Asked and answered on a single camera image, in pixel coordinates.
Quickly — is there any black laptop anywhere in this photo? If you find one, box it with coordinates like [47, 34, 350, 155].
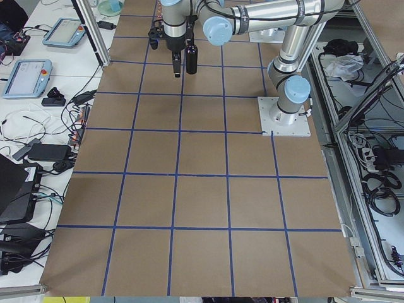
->
[1, 155, 42, 225]

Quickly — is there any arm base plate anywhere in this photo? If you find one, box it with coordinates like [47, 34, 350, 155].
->
[249, 28, 285, 44]
[258, 97, 311, 137]

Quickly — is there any black power adapter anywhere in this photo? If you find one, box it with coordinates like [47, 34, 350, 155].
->
[28, 143, 71, 162]

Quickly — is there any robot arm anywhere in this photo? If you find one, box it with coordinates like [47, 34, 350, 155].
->
[157, 1, 344, 126]

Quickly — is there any teach pendant near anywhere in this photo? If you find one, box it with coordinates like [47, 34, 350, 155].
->
[2, 59, 53, 99]

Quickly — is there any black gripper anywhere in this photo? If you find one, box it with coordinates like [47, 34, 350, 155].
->
[165, 15, 194, 78]

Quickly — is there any aluminium frame post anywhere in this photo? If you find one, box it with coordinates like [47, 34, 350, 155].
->
[71, 0, 110, 67]

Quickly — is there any teach pendant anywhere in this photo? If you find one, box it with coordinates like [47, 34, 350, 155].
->
[2, 59, 53, 99]
[42, 18, 85, 48]

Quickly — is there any teach pendant far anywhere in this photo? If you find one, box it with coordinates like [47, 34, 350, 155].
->
[42, 18, 85, 48]

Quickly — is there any dark wine bottle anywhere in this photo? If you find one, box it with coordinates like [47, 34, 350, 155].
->
[185, 39, 198, 74]

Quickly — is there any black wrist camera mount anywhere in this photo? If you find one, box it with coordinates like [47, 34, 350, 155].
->
[148, 19, 164, 50]

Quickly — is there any green bowl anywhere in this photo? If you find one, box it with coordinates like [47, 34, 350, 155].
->
[97, 0, 124, 17]

